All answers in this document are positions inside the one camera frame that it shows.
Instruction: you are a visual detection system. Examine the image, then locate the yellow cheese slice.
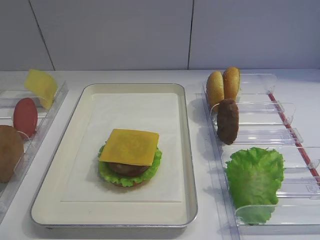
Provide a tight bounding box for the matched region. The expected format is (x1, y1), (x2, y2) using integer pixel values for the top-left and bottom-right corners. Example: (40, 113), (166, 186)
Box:
(99, 128), (160, 166)
(24, 69), (58, 110)

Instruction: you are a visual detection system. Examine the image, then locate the brown meat patty on burger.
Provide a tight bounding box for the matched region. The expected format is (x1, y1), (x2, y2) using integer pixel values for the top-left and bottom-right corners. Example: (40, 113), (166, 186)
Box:
(106, 162), (149, 177)

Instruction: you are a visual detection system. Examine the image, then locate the upright brown meat patty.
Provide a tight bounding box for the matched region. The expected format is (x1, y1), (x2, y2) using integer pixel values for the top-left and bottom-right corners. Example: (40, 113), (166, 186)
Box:
(217, 98), (239, 145)

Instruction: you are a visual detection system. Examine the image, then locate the green lettuce on burger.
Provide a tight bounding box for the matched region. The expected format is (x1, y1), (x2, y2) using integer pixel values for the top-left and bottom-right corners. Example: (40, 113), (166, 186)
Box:
(98, 148), (163, 186)

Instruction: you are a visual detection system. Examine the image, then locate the green lettuce leaf in rack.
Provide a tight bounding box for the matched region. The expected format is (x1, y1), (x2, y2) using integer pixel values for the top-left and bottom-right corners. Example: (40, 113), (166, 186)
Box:
(225, 147), (284, 225)

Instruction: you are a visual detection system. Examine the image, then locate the red tomato slice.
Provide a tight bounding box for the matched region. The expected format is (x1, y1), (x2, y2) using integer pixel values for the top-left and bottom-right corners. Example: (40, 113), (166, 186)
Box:
(13, 97), (38, 139)

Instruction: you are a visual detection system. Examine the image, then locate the golden bun left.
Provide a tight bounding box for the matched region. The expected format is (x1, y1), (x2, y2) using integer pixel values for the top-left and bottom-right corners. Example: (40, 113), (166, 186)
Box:
(206, 71), (225, 107)

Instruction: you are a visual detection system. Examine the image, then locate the golden bun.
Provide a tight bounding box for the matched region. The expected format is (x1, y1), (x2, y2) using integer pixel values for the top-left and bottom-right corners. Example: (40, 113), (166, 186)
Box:
(206, 71), (225, 107)
(222, 66), (241, 101)

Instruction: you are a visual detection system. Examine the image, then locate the bottom bun on tray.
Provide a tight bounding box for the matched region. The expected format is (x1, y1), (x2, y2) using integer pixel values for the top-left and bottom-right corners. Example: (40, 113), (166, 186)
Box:
(113, 180), (149, 188)

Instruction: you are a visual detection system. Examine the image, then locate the golden bun right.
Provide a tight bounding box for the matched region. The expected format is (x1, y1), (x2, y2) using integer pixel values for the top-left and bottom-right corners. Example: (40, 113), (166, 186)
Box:
(222, 66), (241, 101)

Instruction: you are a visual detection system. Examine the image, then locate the cream metal tray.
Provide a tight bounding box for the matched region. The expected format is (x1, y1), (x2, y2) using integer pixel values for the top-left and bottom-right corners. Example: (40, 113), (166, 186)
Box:
(30, 83), (198, 228)

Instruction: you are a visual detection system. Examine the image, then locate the clear right ingredient rack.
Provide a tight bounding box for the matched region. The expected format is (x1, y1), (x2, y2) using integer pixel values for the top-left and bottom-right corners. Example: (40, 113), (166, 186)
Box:
(199, 73), (320, 240)

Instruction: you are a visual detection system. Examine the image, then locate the clear ingredient rack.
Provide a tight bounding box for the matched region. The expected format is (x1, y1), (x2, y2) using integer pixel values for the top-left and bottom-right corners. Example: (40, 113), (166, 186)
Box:
(199, 73), (320, 240)
(0, 71), (69, 220)

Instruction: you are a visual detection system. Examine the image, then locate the brown bun top left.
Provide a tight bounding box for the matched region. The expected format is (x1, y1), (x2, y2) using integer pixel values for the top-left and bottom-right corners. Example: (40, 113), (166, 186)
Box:
(0, 125), (24, 183)

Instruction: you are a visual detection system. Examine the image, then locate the clear left ingredient rack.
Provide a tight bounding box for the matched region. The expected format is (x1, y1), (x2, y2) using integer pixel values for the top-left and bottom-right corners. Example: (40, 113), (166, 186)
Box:
(0, 71), (69, 220)

